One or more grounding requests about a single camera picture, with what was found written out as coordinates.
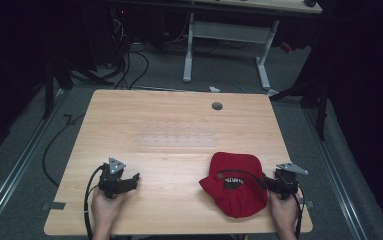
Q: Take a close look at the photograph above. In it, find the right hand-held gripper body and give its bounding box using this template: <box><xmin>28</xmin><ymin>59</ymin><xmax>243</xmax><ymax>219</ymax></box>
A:
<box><xmin>273</xmin><ymin>162</ymin><xmax>309</xmax><ymax>201</ymax></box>

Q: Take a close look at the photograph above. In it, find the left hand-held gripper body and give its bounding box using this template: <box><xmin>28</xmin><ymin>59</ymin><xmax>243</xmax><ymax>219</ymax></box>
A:
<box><xmin>97</xmin><ymin>156</ymin><xmax>131</xmax><ymax>200</ymax></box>

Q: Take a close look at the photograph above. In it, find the red cap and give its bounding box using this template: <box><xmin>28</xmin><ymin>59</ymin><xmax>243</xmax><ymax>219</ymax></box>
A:
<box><xmin>198</xmin><ymin>151</ymin><xmax>270</xmax><ymax>219</ymax></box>

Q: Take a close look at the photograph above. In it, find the person's right hand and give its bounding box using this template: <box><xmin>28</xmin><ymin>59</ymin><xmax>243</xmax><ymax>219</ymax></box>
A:
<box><xmin>268</xmin><ymin>190</ymin><xmax>301</xmax><ymax>240</ymax></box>

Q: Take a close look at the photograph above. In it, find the person's left hand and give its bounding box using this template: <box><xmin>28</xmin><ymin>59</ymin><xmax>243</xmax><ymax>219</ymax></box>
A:
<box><xmin>90</xmin><ymin>188</ymin><xmax>129</xmax><ymax>240</ymax></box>

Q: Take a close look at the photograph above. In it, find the clear tape patch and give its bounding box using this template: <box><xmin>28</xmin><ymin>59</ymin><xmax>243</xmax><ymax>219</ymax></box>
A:
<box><xmin>138</xmin><ymin>130</ymin><xmax>219</xmax><ymax>149</ymax></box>

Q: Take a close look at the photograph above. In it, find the grey tape strip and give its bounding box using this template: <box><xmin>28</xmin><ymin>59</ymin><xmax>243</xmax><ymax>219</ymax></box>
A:
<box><xmin>40</xmin><ymin>201</ymin><xmax>67</xmax><ymax>212</ymax></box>

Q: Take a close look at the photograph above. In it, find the black stand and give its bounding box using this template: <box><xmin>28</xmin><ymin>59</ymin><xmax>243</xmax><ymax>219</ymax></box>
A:
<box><xmin>40</xmin><ymin>49</ymin><xmax>75</xmax><ymax>120</ymax></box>
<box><xmin>268</xmin><ymin>66</ymin><xmax>332</xmax><ymax>142</ymax></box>

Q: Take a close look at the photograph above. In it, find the small red object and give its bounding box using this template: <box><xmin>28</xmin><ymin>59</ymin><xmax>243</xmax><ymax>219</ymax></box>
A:
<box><xmin>279</xmin><ymin>41</ymin><xmax>294</xmax><ymax>54</ymax></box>

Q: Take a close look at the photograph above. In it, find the white metal desk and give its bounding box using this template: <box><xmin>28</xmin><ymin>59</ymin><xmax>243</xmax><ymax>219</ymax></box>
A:
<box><xmin>105</xmin><ymin>0</ymin><xmax>324</xmax><ymax>92</ymax></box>

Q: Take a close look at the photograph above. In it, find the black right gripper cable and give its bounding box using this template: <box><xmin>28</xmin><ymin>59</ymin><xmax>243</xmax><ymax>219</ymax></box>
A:
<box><xmin>287</xmin><ymin>179</ymin><xmax>306</xmax><ymax>240</ymax></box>

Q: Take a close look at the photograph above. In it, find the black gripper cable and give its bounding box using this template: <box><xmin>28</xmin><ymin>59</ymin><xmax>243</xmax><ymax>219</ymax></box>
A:
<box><xmin>83</xmin><ymin>163</ymin><xmax>109</xmax><ymax>240</ymax></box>
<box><xmin>287</xmin><ymin>179</ymin><xmax>306</xmax><ymax>240</ymax></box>

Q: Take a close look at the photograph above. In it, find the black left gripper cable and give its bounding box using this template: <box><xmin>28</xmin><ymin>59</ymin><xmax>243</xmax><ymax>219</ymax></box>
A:
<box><xmin>83</xmin><ymin>163</ymin><xmax>109</xmax><ymax>240</ymax></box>

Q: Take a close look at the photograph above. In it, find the metal floor rail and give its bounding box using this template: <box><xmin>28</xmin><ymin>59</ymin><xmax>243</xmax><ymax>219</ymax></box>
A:
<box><xmin>0</xmin><ymin>89</ymin><xmax>71</xmax><ymax>234</ymax></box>
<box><xmin>303</xmin><ymin>106</ymin><xmax>370</xmax><ymax>240</ymax></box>

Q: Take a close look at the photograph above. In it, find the black floor cable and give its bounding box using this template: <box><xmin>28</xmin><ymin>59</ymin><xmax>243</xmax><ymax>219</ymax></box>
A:
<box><xmin>41</xmin><ymin>113</ymin><xmax>87</xmax><ymax>188</ymax></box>

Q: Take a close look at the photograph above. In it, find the bundle of black cables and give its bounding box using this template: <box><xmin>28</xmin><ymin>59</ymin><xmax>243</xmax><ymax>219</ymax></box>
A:
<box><xmin>68</xmin><ymin>9</ymin><xmax>151</xmax><ymax>92</ymax></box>

